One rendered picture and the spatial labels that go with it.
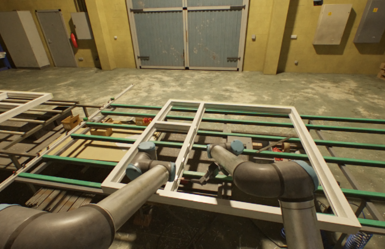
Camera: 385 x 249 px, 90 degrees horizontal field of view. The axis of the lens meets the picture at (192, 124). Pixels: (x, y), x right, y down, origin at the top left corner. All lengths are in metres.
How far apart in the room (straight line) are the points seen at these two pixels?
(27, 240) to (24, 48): 10.16
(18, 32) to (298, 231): 10.37
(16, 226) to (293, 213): 0.73
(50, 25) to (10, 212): 9.67
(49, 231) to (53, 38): 9.82
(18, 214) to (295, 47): 7.59
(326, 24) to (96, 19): 7.43
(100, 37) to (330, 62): 8.02
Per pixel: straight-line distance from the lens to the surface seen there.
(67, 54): 9.94
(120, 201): 0.58
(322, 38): 7.67
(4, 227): 0.53
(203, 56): 7.45
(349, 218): 1.41
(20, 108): 3.21
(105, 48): 8.38
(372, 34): 8.20
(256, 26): 7.37
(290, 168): 0.76
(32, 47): 10.27
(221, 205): 1.22
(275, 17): 7.03
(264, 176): 0.72
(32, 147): 2.84
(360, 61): 8.54
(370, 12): 8.04
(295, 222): 0.79
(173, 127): 1.96
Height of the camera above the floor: 1.90
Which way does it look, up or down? 30 degrees down
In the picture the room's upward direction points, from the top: 2 degrees counter-clockwise
